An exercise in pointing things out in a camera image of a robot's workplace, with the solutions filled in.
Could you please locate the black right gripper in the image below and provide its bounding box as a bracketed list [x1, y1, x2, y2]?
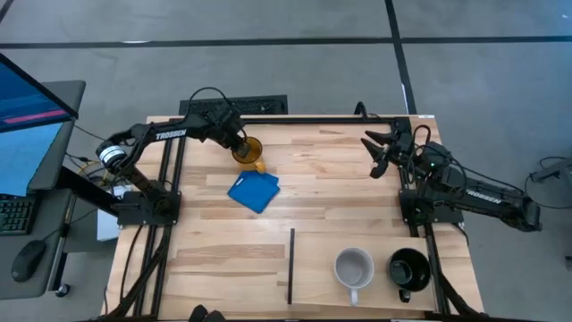
[359, 118, 419, 181]

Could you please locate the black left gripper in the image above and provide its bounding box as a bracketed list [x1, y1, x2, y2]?
[207, 106, 252, 158]

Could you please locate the yellow mug with dark rim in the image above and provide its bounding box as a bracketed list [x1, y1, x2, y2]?
[231, 136, 268, 174]

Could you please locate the grey floral mug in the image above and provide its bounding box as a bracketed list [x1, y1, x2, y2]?
[333, 247, 375, 308]

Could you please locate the black mug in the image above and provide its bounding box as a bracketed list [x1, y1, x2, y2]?
[386, 247, 433, 304]

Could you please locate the blue folded cloth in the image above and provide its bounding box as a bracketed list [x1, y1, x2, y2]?
[226, 170, 282, 215]

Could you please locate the black floor vent grille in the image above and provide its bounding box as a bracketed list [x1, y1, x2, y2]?
[178, 94, 290, 116]

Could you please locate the white box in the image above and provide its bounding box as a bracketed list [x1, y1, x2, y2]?
[97, 185, 126, 242]

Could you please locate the grey side desk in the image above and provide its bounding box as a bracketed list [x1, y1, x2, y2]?
[0, 80, 87, 300]

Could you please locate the computer monitor with blue screen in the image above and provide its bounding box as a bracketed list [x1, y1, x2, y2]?
[0, 52, 80, 198]

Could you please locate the black keyboard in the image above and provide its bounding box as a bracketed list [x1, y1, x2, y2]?
[0, 194, 37, 237]

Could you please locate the black computer mouse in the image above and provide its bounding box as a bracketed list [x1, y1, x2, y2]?
[10, 239, 47, 283]

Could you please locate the black aluminium table frame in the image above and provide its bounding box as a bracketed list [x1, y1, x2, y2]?
[100, 114, 486, 322]

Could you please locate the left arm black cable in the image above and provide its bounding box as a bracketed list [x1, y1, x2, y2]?
[184, 86, 234, 118]

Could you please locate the yellow cable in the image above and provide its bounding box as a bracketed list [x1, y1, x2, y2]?
[78, 160, 113, 187]

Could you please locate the black diagonal frame strut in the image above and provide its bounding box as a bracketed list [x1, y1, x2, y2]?
[436, 271, 478, 318]

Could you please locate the grey device with cables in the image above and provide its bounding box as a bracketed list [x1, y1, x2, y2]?
[525, 156, 572, 211]

